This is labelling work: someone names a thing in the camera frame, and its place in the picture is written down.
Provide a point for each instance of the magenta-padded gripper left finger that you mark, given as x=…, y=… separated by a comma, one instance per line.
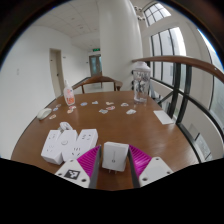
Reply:
x=71, y=173

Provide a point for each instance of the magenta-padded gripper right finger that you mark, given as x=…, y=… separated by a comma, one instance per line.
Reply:
x=155, y=170

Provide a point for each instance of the white charger block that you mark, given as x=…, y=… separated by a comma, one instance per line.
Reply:
x=115, y=156

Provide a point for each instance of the white power strip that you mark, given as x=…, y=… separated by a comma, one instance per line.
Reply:
x=68, y=143

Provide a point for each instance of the white paper sheet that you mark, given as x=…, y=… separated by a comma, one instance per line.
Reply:
x=163, y=117

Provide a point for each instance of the small colourful sticker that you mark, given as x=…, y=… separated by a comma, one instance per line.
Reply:
x=72, y=107
x=58, y=105
x=55, y=109
x=109, y=103
x=124, y=104
x=95, y=102
x=84, y=104
x=103, y=111
x=70, y=111
x=52, y=116
x=131, y=111
x=110, y=108

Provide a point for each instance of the white computer mouse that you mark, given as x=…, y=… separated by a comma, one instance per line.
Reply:
x=44, y=113

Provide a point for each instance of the white bottle with orange label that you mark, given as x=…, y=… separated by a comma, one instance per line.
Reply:
x=69, y=96

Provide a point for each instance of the clear plastic tumbler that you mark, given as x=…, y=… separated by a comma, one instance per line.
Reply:
x=141, y=83

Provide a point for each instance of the wooden chair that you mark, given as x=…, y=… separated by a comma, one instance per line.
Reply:
x=98, y=79

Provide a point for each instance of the beige side door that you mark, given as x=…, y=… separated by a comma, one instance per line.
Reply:
x=56, y=71

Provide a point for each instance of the glazed double door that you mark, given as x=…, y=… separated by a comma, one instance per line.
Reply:
x=95, y=65

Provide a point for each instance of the wooden handrail with black bars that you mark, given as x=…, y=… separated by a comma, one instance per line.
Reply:
x=180, y=61

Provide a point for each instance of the tall gridded window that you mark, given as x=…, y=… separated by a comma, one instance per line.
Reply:
x=166, y=50

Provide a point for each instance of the green exit sign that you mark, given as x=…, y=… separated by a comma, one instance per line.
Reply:
x=96, y=49

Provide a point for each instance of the small high window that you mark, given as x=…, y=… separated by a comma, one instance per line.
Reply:
x=156, y=13

